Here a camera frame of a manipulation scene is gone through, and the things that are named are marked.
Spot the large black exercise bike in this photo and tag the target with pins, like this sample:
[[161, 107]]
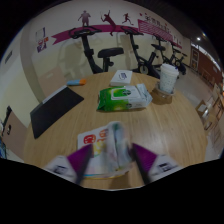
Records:
[[88, 51]]

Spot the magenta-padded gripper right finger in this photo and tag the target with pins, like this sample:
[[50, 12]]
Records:
[[165, 165]]

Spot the blue and orange tube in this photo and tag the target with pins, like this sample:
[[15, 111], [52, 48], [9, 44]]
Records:
[[76, 82]]

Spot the group of wooden chairs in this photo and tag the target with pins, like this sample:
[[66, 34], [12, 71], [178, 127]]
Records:
[[211, 113]]

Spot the small white tissue pack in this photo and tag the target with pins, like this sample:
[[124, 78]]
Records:
[[120, 78]]

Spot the black mouse pad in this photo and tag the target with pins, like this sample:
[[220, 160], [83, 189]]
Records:
[[53, 111]]

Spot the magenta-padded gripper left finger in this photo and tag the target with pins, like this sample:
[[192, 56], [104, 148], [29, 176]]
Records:
[[58, 166]]

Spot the white printed towel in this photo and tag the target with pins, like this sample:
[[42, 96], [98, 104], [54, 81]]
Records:
[[115, 146]]

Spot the grey wall vent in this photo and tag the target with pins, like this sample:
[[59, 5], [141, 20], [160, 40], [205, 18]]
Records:
[[8, 56]]

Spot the small ceiling light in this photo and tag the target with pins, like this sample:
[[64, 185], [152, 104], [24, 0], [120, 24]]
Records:
[[199, 38]]

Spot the purple wall sign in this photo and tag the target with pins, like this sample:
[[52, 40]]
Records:
[[41, 48]]

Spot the white wall poster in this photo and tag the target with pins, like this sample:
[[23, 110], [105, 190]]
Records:
[[40, 33]]

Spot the green wet wipes pack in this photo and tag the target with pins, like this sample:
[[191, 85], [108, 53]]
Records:
[[123, 98]]

